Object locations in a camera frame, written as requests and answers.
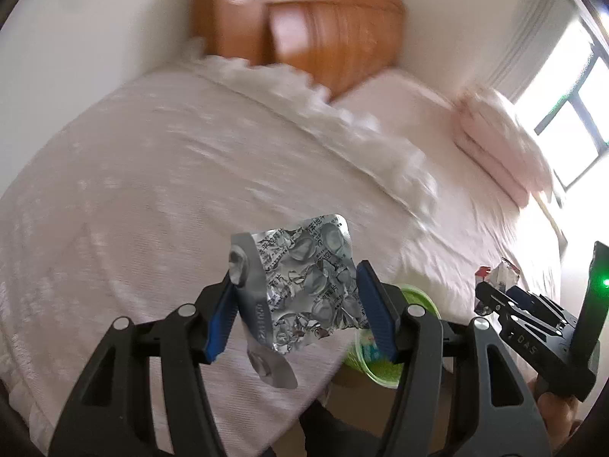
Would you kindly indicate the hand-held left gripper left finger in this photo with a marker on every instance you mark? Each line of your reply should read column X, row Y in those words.
column 221, row 323

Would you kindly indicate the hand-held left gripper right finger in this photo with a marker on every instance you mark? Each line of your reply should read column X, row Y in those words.
column 378, row 314

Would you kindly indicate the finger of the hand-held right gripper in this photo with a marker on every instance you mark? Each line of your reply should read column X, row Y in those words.
column 497, row 302
column 537, row 307

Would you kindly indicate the red white packet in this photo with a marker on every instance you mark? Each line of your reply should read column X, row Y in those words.
column 499, row 273

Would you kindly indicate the green perforated plastic basket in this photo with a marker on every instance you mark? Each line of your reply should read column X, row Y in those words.
column 418, row 297

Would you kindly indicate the silver foil blister pack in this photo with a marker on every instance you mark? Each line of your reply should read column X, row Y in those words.
column 304, row 285

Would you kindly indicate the person's right hand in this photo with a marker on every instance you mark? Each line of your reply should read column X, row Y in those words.
column 554, row 412

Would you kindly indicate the wooden window ledge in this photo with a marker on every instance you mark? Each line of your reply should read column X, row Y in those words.
column 554, row 221

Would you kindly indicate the folded pink quilt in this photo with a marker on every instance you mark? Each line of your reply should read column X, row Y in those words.
column 485, row 162

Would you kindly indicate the pink pillows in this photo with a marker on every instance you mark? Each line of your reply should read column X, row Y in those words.
column 514, row 128

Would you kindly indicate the grey striped curtain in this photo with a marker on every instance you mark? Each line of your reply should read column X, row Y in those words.
column 533, row 28

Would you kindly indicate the carved wooden headboard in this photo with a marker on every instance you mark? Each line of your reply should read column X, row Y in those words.
column 323, row 24

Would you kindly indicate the window with dark frame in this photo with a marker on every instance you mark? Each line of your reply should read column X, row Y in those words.
column 571, row 104

